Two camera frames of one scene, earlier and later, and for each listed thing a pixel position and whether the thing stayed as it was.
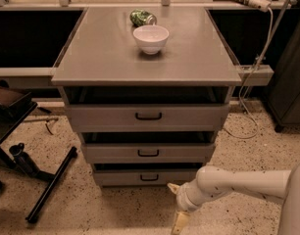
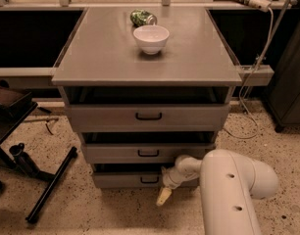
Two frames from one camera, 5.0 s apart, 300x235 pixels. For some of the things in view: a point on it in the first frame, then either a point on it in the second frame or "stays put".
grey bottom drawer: (144, 177) stays put
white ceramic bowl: (151, 37) stays put
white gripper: (183, 199) to (170, 179)
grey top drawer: (147, 117) stays put
